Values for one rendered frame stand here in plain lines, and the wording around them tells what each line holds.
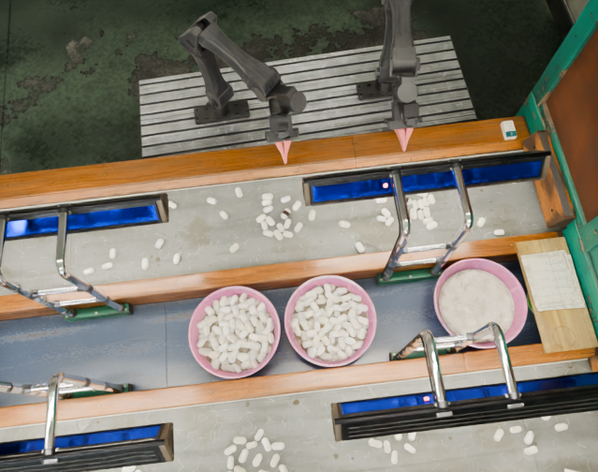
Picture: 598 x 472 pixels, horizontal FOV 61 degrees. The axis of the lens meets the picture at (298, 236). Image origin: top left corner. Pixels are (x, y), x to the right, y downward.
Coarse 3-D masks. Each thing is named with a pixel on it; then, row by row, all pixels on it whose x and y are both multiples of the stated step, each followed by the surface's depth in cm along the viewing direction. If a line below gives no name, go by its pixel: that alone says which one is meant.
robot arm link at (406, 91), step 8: (416, 56) 147; (416, 64) 146; (416, 72) 147; (400, 80) 143; (408, 80) 140; (400, 88) 141; (408, 88) 141; (416, 88) 141; (400, 96) 142; (408, 96) 142
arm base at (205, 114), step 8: (232, 104) 185; (240, 104) 185; (248, 104) 185; (200, 112) 184; (208, 112) 184; (216, 112) 180; (224, 112) 180; (232, 112) 184; (240, 112) 184; (248, 112) 183; (200, 120) 183; (208, 120) 183; (216, 120) 183; (224, 120) 183
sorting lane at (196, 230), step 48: (192, 192) 166; (288, 192) 165; (432, 192) 163; (480, 192) 163; (528, 192) 162; (48, 240) 162; (96, 240) 161; (144, 240) 161; (192, 240) 160; (240, 240) 160; (288, 240) 159; (336, 240) 159; (384, 240) 158; (432, 240) 158; (0, 288) 157; (48, 288) 156
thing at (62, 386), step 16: (0, 384) 114; (16, 384) 120; (32, 384) 124; (48, 384) 124; (64, 384) 124; (80, 384) 121; (96, 384) 129; (112, 384) 140; (128, 384) 148; (48, 400) 108; (48, 416) 106; (48, 432) 105; (48, 448) 104
